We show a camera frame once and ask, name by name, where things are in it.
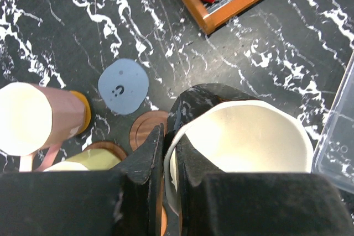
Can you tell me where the dark wooden coaster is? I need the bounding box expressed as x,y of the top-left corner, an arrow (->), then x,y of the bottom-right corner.
84,140 -> 128,160
129,111 -> 169,151

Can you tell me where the black and white mug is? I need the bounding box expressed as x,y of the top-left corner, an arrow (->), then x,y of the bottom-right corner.
164,83 -> 314,213

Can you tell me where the light wooden coaster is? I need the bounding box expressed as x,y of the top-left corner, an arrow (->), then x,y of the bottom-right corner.
160,207 -> 168,236

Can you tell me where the orange round paper coaster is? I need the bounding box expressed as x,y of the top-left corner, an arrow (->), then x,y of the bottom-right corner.
70,91 -> 92,135

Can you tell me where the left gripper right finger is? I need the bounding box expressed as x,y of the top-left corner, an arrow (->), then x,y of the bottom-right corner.
176,137 -> 353,235

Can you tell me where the pink mug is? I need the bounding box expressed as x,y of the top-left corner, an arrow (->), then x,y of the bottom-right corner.
1,82 -> 85,172

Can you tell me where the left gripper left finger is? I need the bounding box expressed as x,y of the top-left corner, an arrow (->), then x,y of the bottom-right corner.
1,125 -> 164,235

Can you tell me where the blue paper coaster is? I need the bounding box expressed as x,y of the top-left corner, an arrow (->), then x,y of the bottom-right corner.
98,59 -> 149,115

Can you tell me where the clear plastic tray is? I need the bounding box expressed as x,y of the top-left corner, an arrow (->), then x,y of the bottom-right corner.
311,55 -> 353,193

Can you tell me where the pale green mug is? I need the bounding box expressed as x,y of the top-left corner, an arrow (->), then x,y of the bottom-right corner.
45,149 -> 122,171

